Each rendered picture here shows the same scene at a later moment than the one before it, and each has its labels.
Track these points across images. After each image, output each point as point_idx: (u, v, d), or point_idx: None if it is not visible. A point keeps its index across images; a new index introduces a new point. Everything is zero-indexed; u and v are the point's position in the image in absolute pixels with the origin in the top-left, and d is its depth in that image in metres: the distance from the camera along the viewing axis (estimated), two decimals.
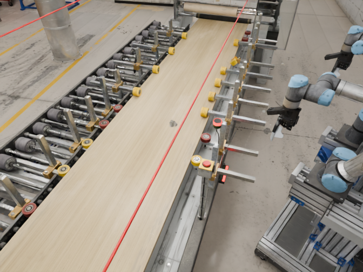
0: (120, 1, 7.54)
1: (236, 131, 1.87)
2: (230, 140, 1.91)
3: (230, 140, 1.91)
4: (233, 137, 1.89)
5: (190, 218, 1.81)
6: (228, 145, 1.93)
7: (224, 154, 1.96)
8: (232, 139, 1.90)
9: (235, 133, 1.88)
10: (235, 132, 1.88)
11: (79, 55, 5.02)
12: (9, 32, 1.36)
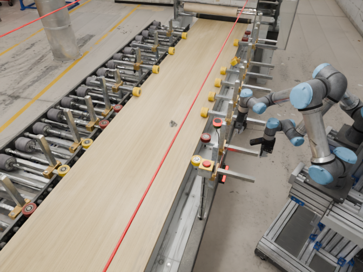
0: (120, 1, 7.54)
1: (236, 131, 1.88)
2: (230, 140, 1.91)
3: (230, 140, 1.91)
4: (233, 137, 1.90)
5: (190, 218, 1.81)
6: (228, 145, 1.93)
7: (224, 154, 1.96)
8: (232, 139, 1.91)
9: (235, 133, 1.88)
10: (235, 132, 1.88)
11: (79, 55, 5.02)
12: (9, 32, 1.36)
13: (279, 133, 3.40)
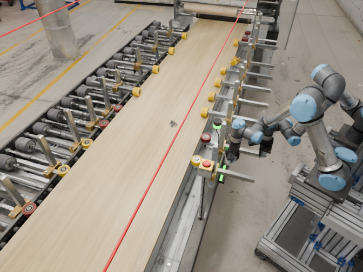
0: (120, 1, 7.54)
1: (228, 163, 1.78)
2: (226, 158, 1.85)
3: (226, 159, 1.86)
4: (227, 161, 1.83)
5: (190, 218, 1.81)
6: (224, 157, 1.90)
7: (224, 154, 1.98)
8: (226, 160, 1.85)
9: (227, 162, 1.79)
10: (227, 163, 1.79)
11: (79, 55, 5.02)
12: (9, 32, 1.36)
13: (279, 133, 3.40)
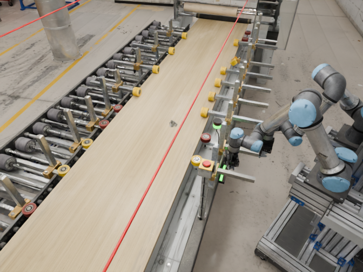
0: (120, 1, 7.54)
1: None
2: None
3: None
4: None
5: (190, 218, 1.81)
6: None
7: (224, 154, 1.98)
8: None
9: None
10: None
11: (79, 55, 5.02)
12: (9, 32, 1.36)
13: (279, 133, 3.40)
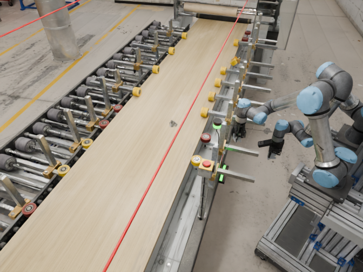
0: (120, 1, 7.54)
1: None
2: (230, 139, 1.92)
3: (230, 140, 1.91)
4: (233, 137, 1.90)
5: (190, 218, 1.81)
6: (228, 145, 1.93)
7: (224, 154, 1.96)
8: (232, 139, 1.91)
9: None
10: None
11: (79, 55, 5.02)
12: (9, 32, 1.36)
13: None
